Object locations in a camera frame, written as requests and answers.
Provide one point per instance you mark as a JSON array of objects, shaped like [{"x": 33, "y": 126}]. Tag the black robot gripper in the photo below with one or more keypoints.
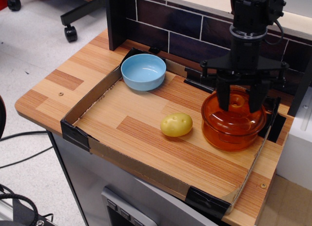
[{"x": 243, "y": 65}]

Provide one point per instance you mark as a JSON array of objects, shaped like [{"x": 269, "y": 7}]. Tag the orange transparent pot lid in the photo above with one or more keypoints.
[{"x": 237, "y": 120}]

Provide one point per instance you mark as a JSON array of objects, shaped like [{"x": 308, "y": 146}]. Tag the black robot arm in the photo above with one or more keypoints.
[{"x": 256, "y": 15}]

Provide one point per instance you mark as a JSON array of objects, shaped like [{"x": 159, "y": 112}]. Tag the orange transparent pot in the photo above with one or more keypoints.
[{"x": 227, "y": 142}]

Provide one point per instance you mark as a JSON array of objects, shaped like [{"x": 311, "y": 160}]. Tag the yellow plastic potato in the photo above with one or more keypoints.
[{"x": 176, "y": 125}]

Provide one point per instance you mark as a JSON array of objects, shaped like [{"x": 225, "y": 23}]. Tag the dark brick backsplash panel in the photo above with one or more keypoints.
[{"x": 198, "y": 35}]

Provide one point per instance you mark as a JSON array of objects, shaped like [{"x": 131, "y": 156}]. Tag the light blue bowl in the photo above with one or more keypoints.
[{"x": 143, "y": 72}]

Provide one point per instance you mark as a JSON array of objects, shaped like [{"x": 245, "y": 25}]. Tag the cardboard fence with black tape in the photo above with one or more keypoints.
[{"x": 122, "y": 126}]

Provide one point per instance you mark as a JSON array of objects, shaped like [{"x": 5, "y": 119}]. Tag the grey toy oven cabinet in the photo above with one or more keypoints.
[{"x": 107, "y": 195}]

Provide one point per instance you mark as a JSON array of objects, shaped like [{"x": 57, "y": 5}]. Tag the black rolling chair base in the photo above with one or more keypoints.
[{"x": 77, "y": 13}]

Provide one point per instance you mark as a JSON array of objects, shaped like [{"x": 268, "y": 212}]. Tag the black caster wheel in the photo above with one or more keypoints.
[{"x": 14, "y": 5}]

